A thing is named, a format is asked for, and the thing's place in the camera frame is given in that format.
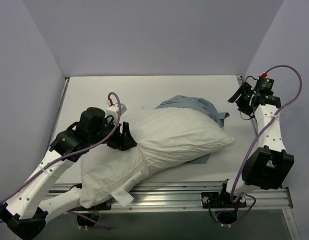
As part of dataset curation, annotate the white pillow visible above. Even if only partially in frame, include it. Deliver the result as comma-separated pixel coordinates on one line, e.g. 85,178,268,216
79,107,235,208

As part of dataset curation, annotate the blue pillowcase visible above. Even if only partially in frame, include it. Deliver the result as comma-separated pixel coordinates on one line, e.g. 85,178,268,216
146,95,235,169

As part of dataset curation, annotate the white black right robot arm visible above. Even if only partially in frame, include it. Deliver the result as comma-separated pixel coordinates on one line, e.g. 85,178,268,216
216,73,295,207

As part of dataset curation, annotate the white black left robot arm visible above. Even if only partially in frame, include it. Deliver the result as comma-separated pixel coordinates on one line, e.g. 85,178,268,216
0,104,137,240

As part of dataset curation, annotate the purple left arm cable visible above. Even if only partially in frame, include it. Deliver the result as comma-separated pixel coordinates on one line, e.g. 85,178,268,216
0,91,120,230

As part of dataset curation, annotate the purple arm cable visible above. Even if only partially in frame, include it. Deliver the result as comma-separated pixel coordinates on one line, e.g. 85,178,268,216
229,64,303,203
0,91,120,230

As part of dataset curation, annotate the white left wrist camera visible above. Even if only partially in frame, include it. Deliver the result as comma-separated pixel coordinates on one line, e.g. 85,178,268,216
105,99,127,124

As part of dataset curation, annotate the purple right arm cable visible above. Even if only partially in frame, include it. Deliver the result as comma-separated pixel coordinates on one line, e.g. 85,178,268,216
229,64,303,203

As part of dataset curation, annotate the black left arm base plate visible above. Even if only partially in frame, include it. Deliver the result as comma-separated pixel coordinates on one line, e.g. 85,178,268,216
94,199,112,212

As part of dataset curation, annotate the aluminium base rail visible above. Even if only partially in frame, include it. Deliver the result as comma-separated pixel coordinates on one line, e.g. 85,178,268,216
21,181,294,213

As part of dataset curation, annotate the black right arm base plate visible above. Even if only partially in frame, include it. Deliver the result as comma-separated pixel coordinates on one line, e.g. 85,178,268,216
200,191,247,209

